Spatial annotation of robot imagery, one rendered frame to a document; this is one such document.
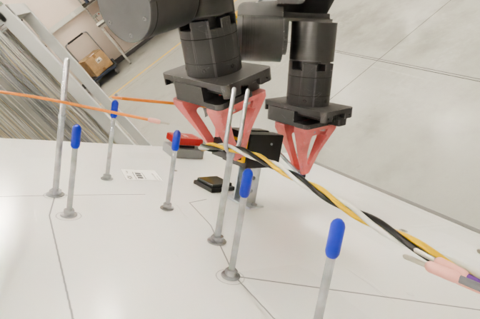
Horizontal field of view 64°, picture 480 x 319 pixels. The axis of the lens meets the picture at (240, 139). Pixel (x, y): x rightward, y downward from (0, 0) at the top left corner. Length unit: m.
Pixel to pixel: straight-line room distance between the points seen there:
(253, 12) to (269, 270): 0.31
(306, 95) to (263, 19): 0.11
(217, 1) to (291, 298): 0.25
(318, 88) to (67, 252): 0.33
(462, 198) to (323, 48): 1.38
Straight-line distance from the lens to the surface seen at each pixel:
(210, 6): 0.37
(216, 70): 0.38
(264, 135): 0.45
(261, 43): 0.48
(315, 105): 0.50
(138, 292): 0.29
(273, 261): 0.35
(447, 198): 1.81
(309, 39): 0.49
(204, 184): 0.51
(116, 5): 0.33
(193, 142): 0.66
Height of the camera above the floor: 1.36
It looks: 28 degrees down
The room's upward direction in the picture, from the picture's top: 36 degrees counter-clockwise
